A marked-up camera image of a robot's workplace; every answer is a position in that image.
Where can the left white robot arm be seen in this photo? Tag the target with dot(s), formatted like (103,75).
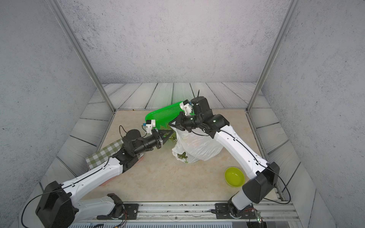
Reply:
(61,204)

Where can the white plastic bag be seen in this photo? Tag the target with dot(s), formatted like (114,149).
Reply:
(198,146)

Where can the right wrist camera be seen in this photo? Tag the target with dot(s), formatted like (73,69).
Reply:
(187,108)

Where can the green perforated plastic basket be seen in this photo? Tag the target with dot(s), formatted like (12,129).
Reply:
(164,115)

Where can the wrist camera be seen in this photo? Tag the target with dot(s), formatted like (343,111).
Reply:
(187,108)
(149,126)

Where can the lime green bowl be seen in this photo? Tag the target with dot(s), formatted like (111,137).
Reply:
(234,177)

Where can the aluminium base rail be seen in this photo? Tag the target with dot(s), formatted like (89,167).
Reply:
(200,214)

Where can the green checkered cloth mat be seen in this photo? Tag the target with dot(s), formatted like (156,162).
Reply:
(102,155)

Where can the metal frame post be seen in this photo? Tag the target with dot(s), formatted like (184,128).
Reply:
(60,17)
(275,48)

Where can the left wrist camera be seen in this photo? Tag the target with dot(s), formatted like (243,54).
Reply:
(149,126)

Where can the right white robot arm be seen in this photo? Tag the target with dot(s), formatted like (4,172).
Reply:
(263,175)

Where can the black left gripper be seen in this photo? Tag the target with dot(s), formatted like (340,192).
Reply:
(156,137)

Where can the pineapple with dark crown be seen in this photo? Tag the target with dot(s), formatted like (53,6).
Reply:
(178,150)

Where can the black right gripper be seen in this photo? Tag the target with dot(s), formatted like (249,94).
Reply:
(181,125)

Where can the right metal frame post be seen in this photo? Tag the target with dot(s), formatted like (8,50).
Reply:
(275,48)

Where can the left metal frame post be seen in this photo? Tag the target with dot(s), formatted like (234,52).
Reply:
(60,17)

